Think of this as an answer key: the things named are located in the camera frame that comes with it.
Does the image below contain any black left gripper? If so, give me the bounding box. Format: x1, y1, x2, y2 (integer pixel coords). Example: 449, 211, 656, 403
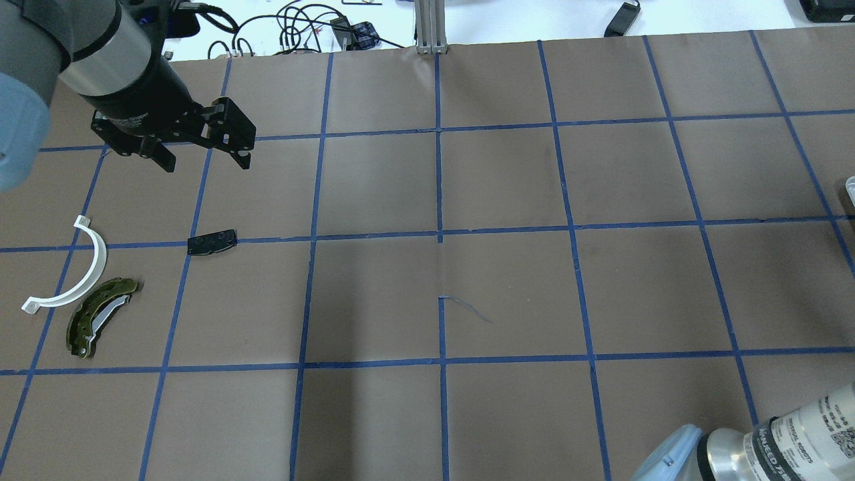
91, 97, 257, 173

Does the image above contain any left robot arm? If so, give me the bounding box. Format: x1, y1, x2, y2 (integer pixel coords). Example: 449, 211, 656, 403
1, 1, 257, 191

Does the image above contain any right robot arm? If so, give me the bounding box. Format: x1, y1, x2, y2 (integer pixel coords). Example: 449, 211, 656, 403
632, 383, 854, 480

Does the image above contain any black brake pad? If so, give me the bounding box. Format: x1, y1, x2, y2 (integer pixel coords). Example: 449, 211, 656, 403
186, 229, 238, 257

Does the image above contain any green brake shoe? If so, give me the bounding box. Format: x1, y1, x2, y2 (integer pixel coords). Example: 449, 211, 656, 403
66, 277, 140, 359

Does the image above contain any black power adapter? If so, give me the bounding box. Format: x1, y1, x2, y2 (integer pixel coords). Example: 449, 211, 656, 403
603, 1, 641, 37

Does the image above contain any white curved plastic bracket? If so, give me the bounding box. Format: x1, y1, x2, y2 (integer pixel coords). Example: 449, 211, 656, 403
21, 215, 108, 314

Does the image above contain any aluminium frame post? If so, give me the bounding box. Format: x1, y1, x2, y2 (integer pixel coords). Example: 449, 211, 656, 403
413, 0, 448, 55

